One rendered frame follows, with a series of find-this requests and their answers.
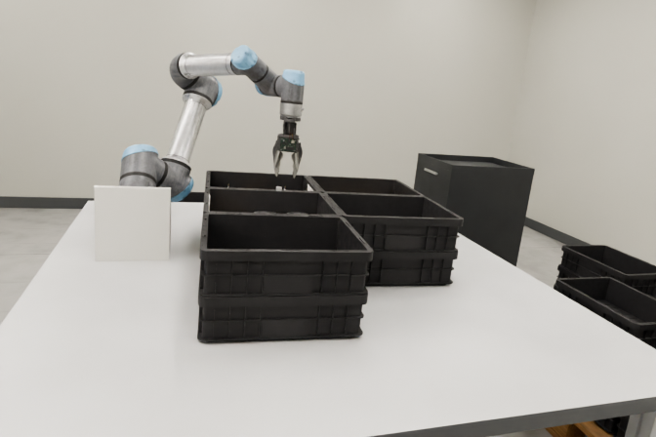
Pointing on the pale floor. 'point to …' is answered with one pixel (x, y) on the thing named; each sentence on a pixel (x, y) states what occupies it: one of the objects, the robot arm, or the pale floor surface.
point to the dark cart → (480, 197)
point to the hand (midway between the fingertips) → (285, 173)
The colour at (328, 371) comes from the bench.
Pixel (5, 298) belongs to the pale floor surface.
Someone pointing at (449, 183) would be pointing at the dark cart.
